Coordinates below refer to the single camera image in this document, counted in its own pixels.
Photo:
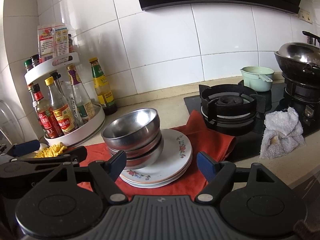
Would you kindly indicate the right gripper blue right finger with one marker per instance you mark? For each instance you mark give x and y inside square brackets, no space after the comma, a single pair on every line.
[219,177]

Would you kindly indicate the red cloth mat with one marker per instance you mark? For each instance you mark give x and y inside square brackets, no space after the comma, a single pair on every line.
[217,145]

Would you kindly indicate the white crumpled towel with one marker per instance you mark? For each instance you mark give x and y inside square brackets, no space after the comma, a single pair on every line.
[283,133]

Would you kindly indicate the white two-tier condiment rack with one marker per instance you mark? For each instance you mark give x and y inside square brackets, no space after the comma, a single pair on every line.
[85,130]

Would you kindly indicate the yellow knitted cloth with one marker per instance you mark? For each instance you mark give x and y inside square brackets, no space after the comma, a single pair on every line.
[51,151]

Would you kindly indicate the wall power outlet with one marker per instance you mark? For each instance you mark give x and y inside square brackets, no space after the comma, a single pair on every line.
[305,16]

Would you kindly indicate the floral white top plate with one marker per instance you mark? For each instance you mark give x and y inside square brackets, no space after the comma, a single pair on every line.
[177,152]

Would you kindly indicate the red label soy sauce bottle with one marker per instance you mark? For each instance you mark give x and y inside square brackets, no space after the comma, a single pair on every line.
[45,114]

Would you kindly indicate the purple label vinegar bottle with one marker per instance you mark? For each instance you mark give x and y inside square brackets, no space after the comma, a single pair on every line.
[82,100]

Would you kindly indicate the black wok with lid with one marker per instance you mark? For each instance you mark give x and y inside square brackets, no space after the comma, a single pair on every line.
[299,60]

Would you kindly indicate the black right burner grate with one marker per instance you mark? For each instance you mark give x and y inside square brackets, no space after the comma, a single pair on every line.
[300,91]

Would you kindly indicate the mint green measuring cup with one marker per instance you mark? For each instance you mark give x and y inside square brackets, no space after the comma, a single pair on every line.
[259,79]

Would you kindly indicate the yellow cap vinegar bottle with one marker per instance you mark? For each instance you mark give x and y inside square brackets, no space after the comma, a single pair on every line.
[61,108]

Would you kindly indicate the black gas stove top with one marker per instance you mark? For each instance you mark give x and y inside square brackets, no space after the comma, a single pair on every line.
[249,138]

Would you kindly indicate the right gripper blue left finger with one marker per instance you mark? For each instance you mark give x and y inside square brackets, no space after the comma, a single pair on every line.
[104,175]

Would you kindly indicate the stainless steel bowl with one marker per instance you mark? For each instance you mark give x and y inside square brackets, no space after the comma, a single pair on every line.
[146,159]
[132,129]
[135,151]

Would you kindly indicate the black left burner grate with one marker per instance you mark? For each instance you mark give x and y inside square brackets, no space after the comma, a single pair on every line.
[230,105]

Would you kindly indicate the white middle plate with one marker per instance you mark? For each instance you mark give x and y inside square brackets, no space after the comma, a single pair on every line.
[158,184]

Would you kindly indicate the green yellow label oil bottle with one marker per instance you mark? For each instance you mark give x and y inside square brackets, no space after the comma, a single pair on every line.
[102,88]

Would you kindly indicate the red white seasoning carton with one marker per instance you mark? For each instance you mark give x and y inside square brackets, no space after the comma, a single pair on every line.
[53,41]

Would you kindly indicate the white bottom plate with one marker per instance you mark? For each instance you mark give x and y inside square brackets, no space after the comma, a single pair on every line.
[145,178]

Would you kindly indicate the black burner grate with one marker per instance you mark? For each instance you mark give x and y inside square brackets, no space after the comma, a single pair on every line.
[230,105]
[300,91]

